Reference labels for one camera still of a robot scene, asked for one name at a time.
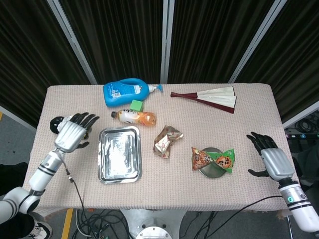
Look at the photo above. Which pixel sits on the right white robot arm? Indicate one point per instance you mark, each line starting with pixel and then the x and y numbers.
pixel 299 204

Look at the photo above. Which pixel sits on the green orange snack bag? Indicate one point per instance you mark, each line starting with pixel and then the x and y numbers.
pixel 224 161

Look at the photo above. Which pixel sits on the rectangular steel tray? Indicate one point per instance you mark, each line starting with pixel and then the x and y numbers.
pixel 119 156

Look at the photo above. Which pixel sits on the black power strip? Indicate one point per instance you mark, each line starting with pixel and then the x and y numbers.
pixel 302 136

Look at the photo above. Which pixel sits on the black white sneaker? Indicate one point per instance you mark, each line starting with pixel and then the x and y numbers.
pixel 40 230

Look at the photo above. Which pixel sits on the grey metal frame post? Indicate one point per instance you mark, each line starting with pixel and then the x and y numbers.
pixel 72 41
pixel 167 41
pixel 17 118
pixel 301 115
pixel 256 41

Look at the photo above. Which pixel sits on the round steel plate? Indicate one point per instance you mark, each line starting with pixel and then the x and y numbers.
pixel 211 171

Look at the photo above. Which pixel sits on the blue pump detergent bottle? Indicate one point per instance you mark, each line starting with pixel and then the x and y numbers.
pixel 124 93

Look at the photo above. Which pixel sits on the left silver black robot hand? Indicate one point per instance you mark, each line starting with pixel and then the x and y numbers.
pixel 69 135

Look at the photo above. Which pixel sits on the black pleated curtain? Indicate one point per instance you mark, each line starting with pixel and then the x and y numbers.
pixel 294 62
pixel 27 62
pixel 117 39
pixel 211 39

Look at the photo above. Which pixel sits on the cream dark-red folding fan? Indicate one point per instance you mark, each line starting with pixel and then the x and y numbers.
pixel 219 98

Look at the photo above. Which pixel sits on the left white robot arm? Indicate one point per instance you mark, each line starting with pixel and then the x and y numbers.
pixel 42 174

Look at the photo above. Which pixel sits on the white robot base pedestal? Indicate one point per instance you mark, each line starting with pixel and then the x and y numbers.
pixel 152 224

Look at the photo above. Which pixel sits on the gold snack wrapper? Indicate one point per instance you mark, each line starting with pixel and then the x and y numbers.
pixel 167 142

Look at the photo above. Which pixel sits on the orange drink bottle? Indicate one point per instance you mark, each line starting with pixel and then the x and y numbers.
pixel 139 118

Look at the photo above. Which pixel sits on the pink waffle tablecloth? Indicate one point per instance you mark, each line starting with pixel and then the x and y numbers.
pixel 174 189

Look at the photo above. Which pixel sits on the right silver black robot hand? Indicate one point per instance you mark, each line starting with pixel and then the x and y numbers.
pixel 277 163

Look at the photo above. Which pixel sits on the green cube block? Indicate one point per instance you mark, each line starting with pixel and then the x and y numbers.
pixel 137 105

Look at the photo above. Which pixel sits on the black trouser leg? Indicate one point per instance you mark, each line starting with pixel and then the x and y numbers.
pixel 11 178

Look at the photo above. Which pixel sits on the black white plush doll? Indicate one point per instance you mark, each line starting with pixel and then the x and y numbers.
pixel 55 124

